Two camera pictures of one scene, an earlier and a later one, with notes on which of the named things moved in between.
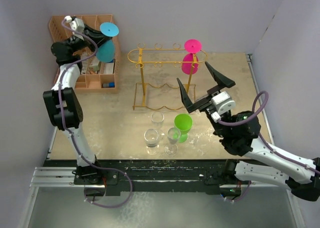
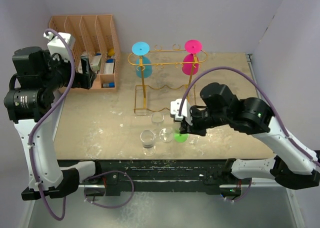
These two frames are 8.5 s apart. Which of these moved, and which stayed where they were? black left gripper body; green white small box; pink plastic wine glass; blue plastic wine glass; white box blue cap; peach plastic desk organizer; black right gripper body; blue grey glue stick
Moved: blue plastic wine glass; black right gripper body; black left gripper body
Stayed: peach plastic desk organizer; green white small box; white box blue cap; blue grey glue stick; pink plastic wine glass
